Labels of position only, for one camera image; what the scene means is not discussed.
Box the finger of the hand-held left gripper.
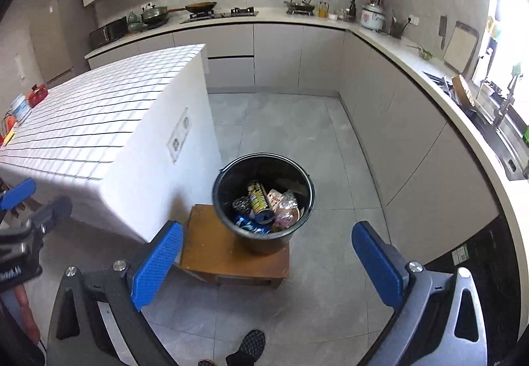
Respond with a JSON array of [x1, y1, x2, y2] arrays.
[[25, 196, 74, 243], [0, 178, 37, 210]]

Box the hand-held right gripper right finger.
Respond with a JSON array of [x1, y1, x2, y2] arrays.
[[351, 220, 488, 366]]

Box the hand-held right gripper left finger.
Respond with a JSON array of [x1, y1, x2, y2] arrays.
[[47, 220, 184, 366]]

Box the blue white red cup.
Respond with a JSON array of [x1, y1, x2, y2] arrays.
[[235, 214, 272, 235]]

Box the pink clear plastic packet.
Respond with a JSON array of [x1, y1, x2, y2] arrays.
[[273, 190, 304, 230]]

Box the black bucket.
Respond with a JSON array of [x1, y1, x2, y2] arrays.
[[213, 153, 315, 256]]

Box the green yellow tin can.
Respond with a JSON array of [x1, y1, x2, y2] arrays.
[[247, 180, 274, 224]]

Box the person's left hand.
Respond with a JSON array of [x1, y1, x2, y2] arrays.
[[14, 285, 42, 344]]

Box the wooden stool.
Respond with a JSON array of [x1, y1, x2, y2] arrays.
[[180, 204, 291, 289]]

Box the blue white box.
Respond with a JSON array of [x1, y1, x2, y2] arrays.
[[9, 93, 31, 122]]

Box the red box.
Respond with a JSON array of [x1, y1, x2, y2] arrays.
[[27, 84, 49, 107]]

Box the white tiled kitchen island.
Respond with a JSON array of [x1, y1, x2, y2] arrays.
[[0, 44, 206, 185]]

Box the black built-in appliance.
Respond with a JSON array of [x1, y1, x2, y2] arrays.
[[422, 217, 517, 366]]

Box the island socket panel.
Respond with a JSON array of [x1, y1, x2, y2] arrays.
[[166, 107, 189, 163]]

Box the beige refrigerator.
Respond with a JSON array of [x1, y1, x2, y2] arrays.
[[29, 0, 98, 87]]

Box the steel sink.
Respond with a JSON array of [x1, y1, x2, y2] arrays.
[[424, 70, 529, 180]]

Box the black microwave oven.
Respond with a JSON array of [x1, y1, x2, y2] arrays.
[[90, 16, 129, 49]]

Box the brown wooden board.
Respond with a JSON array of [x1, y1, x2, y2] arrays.
[[451, 74, 477, 107]]

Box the steel faucet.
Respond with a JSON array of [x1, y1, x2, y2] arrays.
[[492, 74, 519, 131]]

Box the grey lower cabinets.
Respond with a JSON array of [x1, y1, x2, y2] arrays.
[[85, 21, 503, 263]]

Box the small metal scoop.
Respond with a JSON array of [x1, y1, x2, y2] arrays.
[[407, 43, 434, 61]]

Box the grey lidded wok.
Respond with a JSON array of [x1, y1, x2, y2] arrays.
[[141, 4, 171, 25]]

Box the white cutting board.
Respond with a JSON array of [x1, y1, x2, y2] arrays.
[[443, 21, 480, 75]]

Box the black utensil holder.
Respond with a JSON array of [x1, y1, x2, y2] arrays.
[[389, 12, 405, 39]]

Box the white rice cooker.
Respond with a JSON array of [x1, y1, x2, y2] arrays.
[[361, 2, 388, 33]]

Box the black frying pan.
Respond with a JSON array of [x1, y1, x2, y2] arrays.
[[167, 1, 218, 15]]

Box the black gas stove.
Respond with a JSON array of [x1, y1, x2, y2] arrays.
[[180, 7, 260, 23]]

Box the window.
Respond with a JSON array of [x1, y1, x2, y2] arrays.
[[475, 0, 529, 110]]

